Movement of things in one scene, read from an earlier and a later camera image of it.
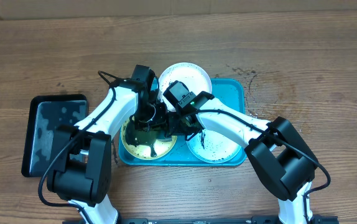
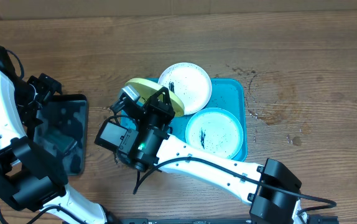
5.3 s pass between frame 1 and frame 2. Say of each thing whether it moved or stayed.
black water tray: stayed
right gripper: moved
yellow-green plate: moved
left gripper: moved
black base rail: stayed
